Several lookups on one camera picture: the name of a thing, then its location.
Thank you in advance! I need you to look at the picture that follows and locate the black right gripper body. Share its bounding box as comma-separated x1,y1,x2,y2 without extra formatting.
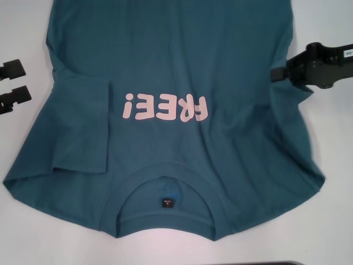
302,41,353,91

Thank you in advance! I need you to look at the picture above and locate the teal blue printed t-shirt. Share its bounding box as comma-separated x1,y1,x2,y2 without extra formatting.
2,0,325,240

